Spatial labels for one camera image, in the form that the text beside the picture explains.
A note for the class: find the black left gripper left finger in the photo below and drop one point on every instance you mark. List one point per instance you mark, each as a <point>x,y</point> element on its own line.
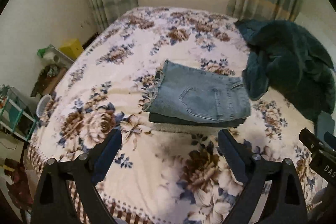
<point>53,202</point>

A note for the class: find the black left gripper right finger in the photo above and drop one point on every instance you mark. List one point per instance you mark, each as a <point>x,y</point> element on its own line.
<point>285,202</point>

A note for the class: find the light blue denim shorts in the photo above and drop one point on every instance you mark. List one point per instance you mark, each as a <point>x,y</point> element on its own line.
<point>199,94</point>

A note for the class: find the blue folded jeans right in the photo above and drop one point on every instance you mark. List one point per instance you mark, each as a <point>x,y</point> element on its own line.
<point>325,123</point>

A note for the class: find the green white shelf rack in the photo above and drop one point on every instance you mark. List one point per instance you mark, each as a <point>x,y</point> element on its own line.
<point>17,119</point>

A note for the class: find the clear plastic cup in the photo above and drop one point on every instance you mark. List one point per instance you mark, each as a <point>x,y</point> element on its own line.
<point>42,104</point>

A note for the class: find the dark green plush blanket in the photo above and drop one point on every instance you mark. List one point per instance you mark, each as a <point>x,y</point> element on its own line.
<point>288,58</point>

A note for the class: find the wooden bedside stand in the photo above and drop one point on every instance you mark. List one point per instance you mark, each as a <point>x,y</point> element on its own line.
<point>48,79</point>

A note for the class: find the dark blue folded jeans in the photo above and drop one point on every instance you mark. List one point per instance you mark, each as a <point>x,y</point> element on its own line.
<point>196,122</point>

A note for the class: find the yellow box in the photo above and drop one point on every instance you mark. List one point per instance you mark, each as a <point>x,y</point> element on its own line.
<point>72,48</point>

